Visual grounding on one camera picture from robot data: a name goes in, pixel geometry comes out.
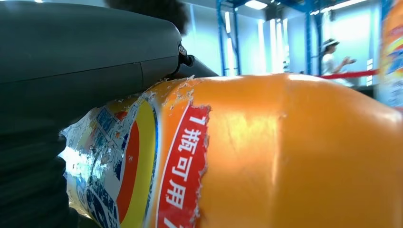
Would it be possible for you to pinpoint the long ceiling light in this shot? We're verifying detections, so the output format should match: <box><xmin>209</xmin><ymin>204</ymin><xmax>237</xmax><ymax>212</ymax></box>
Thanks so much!
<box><xmin>310</xmin><ymin>0</ymin><xmax>367</xmax><ymax>16</ymax></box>
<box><xmin>244</xmin><ymin>0</ymin><xmax>268</xmax><ymax>10</ymax></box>

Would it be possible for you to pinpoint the blue metal gantry frame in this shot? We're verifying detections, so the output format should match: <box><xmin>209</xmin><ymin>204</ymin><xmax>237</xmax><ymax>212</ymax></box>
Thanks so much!
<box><xmin>215</xmin><ymin>0</ymin><xmax>325</xmax><ymax>77</ymax></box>

